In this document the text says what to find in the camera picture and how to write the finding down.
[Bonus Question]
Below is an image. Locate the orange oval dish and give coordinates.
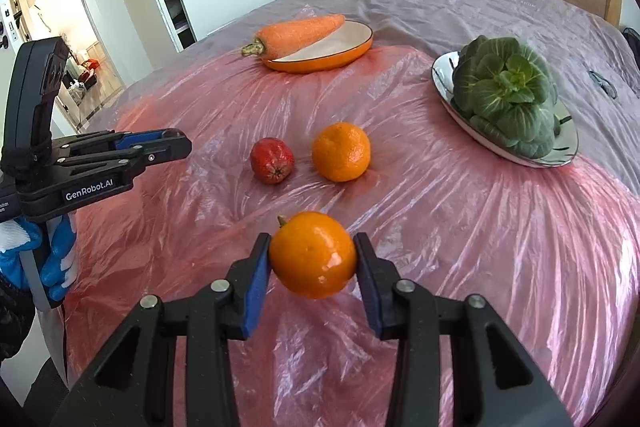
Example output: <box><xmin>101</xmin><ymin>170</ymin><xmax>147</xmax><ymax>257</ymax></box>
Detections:
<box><xmin>262</xmin><ymin>20</ymin><xmax>374</xmax><ymax>74</ymax></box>

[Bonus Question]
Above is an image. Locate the orange mandarin back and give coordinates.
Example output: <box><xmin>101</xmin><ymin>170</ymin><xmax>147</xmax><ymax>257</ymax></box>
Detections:
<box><xmin>311</xmin><ymin>122</ymin><xmax>371</xmax><ymax>183</ymax></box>

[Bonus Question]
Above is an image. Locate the orange carrot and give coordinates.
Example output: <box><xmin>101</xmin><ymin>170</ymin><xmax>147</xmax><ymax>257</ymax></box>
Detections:
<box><xmin>241</xmin><ymin>14</ymin><xmax>346</xmax><ymax>60</ymax></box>

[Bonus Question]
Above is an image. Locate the red apple back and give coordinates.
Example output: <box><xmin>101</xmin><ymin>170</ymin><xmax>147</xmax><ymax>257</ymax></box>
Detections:
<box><xmin>250</xmin><ymin>138</ymin><xmax>295</xmax><ymax>185</ymax></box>

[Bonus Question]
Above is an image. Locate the small blue object on bed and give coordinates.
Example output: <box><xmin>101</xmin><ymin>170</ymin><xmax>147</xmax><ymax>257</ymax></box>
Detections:
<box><xmin>588</xmin><ymin>69</ymin><xmax>618</xmax><ymax>100</ymax></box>

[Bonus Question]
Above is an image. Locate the orange mandarin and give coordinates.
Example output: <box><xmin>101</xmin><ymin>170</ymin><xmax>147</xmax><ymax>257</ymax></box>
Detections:
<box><xmin>269</xmin><ymin>211</ymin><xmax>357</xmax><ymax>300</ymax></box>
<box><xmin>311</xmin><ymin>122</ymin><xmax>371</xmax><ymax>183</ymax></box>

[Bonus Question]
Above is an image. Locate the black backpack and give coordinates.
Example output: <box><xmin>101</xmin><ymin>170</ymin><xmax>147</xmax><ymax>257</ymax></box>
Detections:
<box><xmin>623</xmin><ymin>26</ymin><xmax>640</xmax><ymax>63</ymax></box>

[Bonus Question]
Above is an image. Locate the pink plastic sheet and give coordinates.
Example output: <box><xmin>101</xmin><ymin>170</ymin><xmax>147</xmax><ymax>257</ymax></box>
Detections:
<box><xmin>66</xmin><ymin>43</ymin><xmax>639</xmax><ymax>426</ymax></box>

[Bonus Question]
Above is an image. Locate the white patterned plate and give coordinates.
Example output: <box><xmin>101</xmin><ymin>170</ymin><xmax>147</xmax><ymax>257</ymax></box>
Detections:
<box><xmin>431</xmin><ymin>51</ymin><xmax>579</xmax><ymax>168</ymax></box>

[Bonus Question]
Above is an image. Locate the green leafy vegetable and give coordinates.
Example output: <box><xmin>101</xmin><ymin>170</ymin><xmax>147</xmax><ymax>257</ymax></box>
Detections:
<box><xmin>452</xmin><ymin>35</ymin><xmax>559</xmax><ymax>159</ymax></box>

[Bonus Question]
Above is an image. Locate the left blue gloved hand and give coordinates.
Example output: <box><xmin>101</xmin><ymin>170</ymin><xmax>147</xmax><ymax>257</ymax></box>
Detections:
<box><xmin>1</xmin><ymin>215</ymin><xmax>77</xmax><ymax>311</ymax></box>

